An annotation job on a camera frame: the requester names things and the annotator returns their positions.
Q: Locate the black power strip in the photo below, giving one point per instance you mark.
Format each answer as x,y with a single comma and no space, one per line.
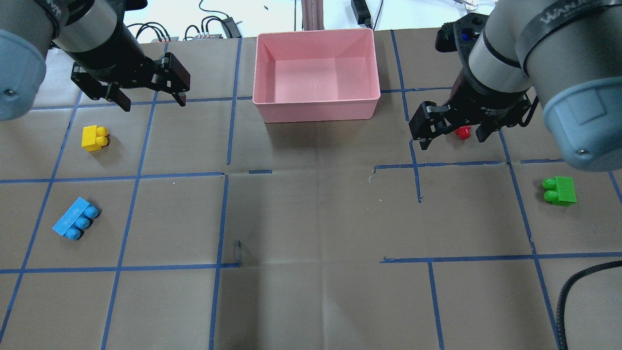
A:
362,13

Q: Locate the red toy block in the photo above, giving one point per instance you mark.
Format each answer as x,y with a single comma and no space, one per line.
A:
463,132

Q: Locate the yellow toy block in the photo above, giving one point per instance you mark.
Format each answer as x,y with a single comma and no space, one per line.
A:
94,137

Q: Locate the aluminium frame post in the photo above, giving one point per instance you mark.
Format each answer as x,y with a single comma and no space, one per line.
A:
312,15

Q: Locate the green toy block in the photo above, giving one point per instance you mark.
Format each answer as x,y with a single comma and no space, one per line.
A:
559,191

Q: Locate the black power adapter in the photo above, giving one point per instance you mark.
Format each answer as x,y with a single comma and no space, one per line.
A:
230,27

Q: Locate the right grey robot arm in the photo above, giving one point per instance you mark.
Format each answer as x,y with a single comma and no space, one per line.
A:
563,54

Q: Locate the pink plastic box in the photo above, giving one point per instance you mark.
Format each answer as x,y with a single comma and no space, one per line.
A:
316,76

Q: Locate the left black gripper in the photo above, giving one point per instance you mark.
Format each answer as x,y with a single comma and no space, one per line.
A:
118,59

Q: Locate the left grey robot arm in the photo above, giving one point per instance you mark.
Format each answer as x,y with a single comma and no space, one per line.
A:
29,28

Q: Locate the blue toy block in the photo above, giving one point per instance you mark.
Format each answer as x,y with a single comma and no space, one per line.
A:
78,217

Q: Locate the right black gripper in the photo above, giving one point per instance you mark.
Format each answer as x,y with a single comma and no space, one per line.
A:
487,103

